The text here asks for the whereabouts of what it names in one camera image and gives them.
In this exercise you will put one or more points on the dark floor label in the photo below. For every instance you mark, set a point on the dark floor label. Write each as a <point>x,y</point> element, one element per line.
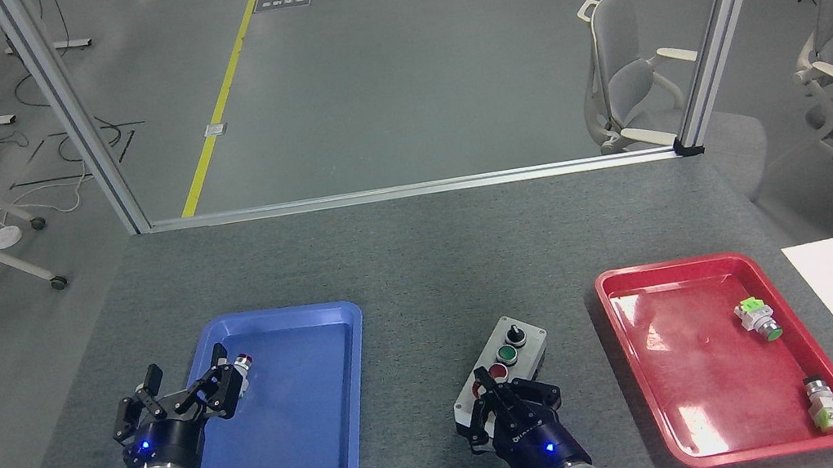
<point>282,2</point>

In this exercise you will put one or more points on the black post corner bracket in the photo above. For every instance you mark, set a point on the black post corner bracket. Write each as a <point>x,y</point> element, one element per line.
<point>689,148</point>

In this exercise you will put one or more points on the silver aluminium post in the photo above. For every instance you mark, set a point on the silver aluminium post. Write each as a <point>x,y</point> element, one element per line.
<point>724,14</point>
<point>68,112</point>

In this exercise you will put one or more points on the red push button orange base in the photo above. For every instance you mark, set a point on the red push button orange base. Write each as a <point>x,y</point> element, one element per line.
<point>242,368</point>

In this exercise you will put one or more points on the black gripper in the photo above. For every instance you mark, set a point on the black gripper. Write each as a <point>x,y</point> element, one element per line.
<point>539,447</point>
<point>167,446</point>

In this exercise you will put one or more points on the blue plastic tray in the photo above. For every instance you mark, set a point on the blue plastic tray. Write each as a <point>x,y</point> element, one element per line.
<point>306,432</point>

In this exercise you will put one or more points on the silver aluminium rail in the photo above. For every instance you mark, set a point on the silver aluminium rail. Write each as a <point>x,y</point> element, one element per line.
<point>410,189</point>

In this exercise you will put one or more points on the metal floor socket plate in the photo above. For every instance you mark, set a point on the metal floor socket plate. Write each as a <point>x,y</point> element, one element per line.
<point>216,129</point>

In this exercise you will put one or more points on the silver push button green base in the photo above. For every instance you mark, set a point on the silver push button green base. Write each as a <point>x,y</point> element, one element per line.
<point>826,408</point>

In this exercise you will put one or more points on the grey four-button control box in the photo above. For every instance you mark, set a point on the grey four-button control box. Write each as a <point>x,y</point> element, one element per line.
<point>528,337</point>

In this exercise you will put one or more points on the white round floor device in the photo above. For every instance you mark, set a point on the white round floor device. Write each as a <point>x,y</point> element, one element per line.
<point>5,237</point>

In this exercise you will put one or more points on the red plastic tray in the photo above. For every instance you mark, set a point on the red plastic tray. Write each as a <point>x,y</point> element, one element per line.
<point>736,384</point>

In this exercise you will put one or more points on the green push button switch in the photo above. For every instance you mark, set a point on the green push button switch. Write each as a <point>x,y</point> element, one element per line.
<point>755,317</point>

